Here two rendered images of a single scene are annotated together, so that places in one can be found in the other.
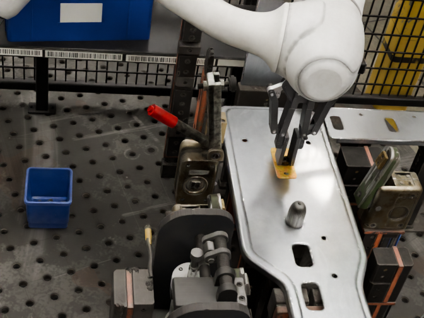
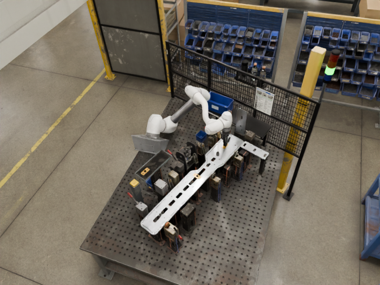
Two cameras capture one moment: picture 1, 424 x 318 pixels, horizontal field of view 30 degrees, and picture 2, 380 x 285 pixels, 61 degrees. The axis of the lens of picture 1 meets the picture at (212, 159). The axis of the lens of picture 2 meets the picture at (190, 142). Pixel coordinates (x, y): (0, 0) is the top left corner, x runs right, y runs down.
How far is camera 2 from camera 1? 236 cm
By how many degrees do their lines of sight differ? 39
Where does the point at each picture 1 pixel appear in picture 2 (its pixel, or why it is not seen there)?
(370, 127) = (249, 148)
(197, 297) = (182, 151)
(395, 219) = (237, 164)
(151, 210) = not seen: hidden behind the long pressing
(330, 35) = (210, 125)
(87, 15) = (216, 108)
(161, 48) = not seen: hidden behind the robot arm
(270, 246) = (210, 155)
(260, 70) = (238, 129)
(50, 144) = not seen: hidden behind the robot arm
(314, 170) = (230, 149)
